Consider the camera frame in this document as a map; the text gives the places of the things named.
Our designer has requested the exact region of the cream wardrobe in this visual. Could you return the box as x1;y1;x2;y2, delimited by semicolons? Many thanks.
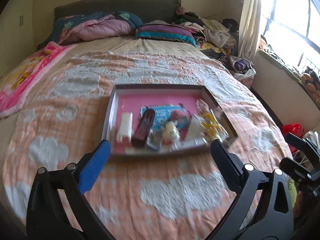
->
1;0;35;77

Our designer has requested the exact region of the dark green headboard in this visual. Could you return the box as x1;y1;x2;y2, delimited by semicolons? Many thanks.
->
54;0;182;23

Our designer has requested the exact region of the brown hair clip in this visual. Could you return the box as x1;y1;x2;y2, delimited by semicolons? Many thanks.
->
131;108;155;148

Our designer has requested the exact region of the pile of clothes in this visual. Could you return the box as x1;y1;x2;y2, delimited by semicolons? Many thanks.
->
175;6;238;58

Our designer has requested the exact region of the pink cartoon blanket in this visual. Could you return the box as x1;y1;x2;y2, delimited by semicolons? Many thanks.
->
1;42;76;118

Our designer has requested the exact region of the cream curtain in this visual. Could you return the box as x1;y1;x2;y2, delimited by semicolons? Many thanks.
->
238;0;261;62

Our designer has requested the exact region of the peach cloud pattern quilt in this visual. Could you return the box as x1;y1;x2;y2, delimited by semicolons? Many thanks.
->
3;52;291;239

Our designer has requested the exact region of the clutter on window sill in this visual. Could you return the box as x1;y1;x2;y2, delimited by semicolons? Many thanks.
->
259;36;319;106

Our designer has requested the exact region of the floral laundry basket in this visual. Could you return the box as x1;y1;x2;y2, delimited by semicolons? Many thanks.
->
228;55;257;89

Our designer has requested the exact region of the pink and navy duvet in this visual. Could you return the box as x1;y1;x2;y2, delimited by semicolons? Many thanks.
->
48;11;143;44

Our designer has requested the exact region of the pink and blue book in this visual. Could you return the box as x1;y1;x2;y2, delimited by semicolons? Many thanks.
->
113;91;201;155

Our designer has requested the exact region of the polka dot tulle bow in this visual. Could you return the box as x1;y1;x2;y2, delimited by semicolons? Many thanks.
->
196;99;211;115

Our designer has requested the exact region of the white comb hair clip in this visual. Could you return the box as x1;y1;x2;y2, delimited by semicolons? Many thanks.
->
116;112;133;143

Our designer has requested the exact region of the shallow cardboard box tray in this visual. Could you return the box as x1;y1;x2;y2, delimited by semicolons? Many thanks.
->
101;84;238;156

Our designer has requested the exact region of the purple teal striped pillow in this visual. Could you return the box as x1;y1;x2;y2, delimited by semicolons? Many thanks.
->
135;21;197;47

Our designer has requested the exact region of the pink pompom hair clip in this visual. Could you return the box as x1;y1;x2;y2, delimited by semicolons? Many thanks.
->
169;110;189;130

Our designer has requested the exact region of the white wire basket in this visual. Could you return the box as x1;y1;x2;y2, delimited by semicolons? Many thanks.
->
291;135;319;170

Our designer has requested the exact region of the red plastic bag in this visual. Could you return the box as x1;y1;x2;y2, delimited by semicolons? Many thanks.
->
281;124;304;138

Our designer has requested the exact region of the white earring card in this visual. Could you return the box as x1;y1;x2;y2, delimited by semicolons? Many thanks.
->
170;138;207;151

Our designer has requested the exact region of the clear pearl claw clip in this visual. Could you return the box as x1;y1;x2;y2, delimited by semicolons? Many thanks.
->
162;121;181;145

